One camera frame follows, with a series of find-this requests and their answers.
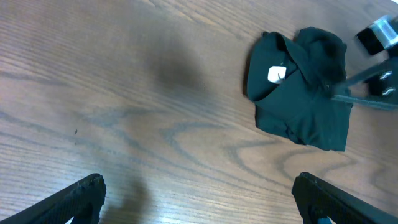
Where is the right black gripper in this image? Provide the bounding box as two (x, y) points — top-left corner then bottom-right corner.
(331, 57), (397, 110)

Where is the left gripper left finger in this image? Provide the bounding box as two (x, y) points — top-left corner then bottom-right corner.
(1, 173), (106, 224)

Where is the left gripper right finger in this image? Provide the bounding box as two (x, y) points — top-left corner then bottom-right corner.
(292, 172), (397, 224)

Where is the black t-shirt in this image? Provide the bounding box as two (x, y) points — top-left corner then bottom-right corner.
(246, 27), (353, 151)

